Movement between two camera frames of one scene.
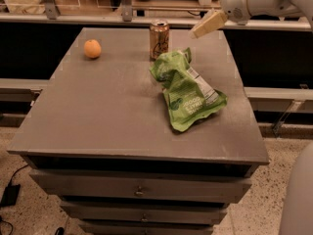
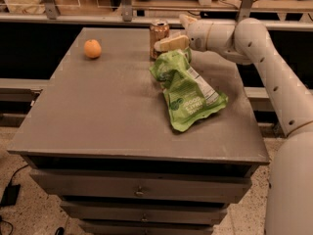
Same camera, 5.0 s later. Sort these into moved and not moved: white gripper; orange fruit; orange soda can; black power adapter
Moved: white gripper
Not moved: orange soda can; orange fruit; black power adapter
